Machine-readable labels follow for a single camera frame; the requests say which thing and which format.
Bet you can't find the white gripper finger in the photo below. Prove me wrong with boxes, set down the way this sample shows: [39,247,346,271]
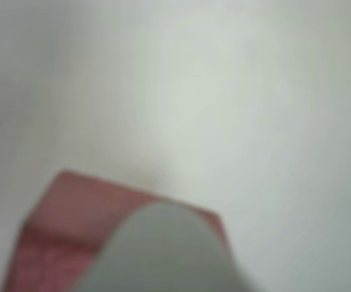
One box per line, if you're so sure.
[82,201,266,292]

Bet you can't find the pink block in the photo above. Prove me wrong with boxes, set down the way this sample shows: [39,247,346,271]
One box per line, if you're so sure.
[0,169,228,292]

